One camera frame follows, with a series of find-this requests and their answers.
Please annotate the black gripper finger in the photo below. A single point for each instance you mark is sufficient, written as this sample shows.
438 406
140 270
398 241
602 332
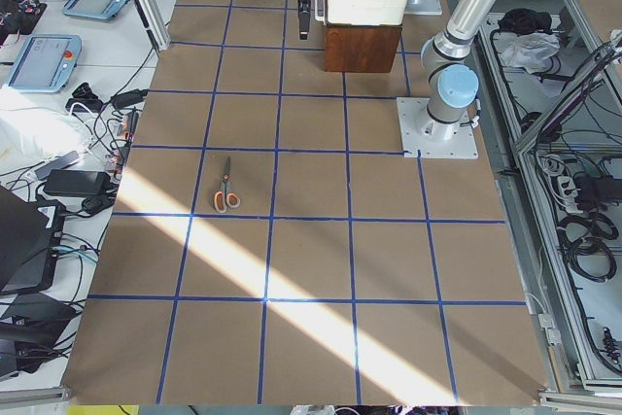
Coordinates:
303 25

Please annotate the grey orange scissors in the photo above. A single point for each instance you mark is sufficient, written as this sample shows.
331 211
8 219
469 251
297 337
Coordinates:
225 198

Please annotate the dark wooden drawer cabinet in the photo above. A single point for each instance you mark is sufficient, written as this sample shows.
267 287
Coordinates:
361 48

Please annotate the white crumpled cloth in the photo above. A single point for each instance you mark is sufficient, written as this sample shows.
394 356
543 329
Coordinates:
537 55

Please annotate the lower blue teach pendant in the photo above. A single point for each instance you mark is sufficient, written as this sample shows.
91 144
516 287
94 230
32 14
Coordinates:
45 63

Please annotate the black power adapter brick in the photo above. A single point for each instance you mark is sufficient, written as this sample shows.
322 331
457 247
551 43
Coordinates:
76 183

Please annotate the black laptop computer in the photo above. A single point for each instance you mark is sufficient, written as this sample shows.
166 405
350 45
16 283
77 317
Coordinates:
30 234

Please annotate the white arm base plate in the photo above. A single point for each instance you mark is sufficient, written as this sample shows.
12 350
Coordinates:
423 137

